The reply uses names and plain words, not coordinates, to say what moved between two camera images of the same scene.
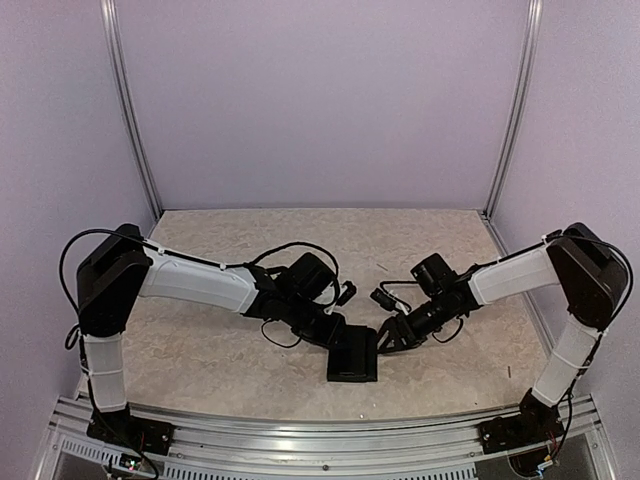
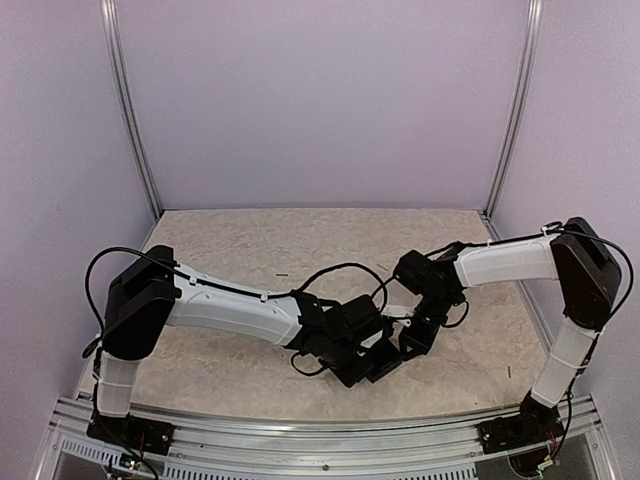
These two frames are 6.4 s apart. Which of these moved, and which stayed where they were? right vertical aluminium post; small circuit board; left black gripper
Moved: left black gripper
Stayed: right vertical aluminium post; small circuit board
